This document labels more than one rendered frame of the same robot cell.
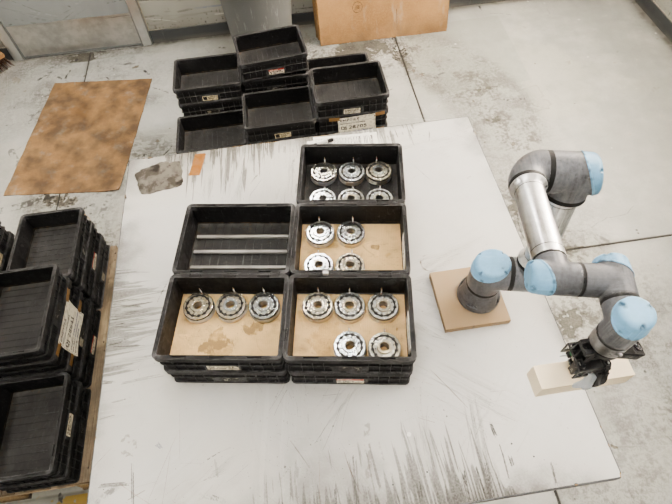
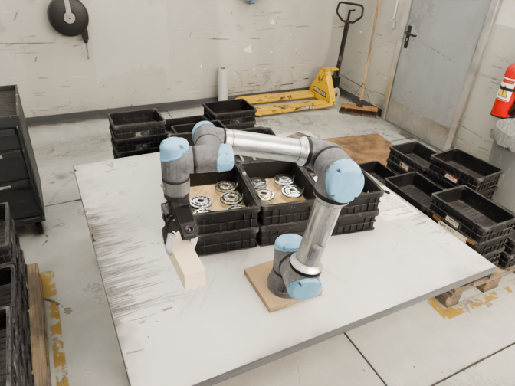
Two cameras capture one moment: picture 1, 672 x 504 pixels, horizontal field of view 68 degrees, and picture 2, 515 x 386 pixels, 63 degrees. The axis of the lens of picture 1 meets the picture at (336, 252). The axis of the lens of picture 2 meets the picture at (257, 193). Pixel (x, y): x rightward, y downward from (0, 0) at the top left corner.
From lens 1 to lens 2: 165 cm
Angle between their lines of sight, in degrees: 51
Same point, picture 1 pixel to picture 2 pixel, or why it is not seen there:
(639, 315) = (170, 141)
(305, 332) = (207, 188)
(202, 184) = not seen: hidden behind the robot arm
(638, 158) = not seen: outside the picture
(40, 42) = (397, 116)
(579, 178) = (325, 165)
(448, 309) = (263, 268)
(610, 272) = (210, 142)
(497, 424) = (172, 311)
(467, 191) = (398, 273)
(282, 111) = (426, 200)
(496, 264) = (289, 241)
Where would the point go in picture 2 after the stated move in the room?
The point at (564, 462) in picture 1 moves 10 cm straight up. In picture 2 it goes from (145, 359) to (142, 338)
